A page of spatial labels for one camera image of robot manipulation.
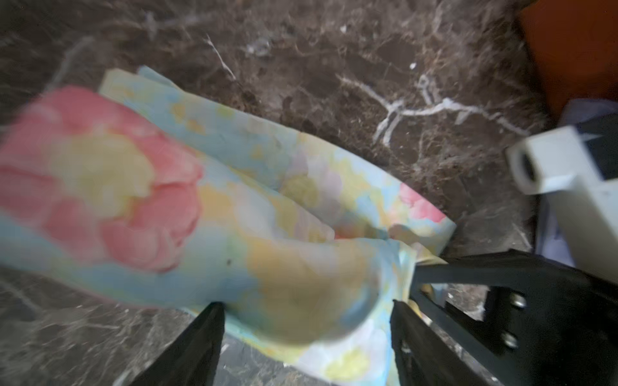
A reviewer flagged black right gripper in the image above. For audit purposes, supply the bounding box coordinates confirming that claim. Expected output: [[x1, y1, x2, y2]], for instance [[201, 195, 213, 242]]
[[410, 133, 617, 385]]

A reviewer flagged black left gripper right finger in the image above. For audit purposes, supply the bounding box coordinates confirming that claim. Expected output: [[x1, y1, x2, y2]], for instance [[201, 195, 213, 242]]
[[390, 301, 486, 386]]

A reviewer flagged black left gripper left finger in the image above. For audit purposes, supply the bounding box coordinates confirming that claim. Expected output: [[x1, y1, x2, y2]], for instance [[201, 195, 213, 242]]
[[130, 302, 225, 386]]

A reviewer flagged lavender purple skirt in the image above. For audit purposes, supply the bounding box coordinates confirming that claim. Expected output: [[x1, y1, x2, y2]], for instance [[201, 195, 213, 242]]
[[534, 99, 617, 279]]

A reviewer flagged floral pastel skirt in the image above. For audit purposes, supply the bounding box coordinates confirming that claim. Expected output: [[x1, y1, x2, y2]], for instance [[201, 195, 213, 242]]
[[1, 67, 455, 385]]

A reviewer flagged rust orange skirt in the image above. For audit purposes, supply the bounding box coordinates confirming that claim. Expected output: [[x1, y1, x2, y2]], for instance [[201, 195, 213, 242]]
[[518, 0, 617, 118]]

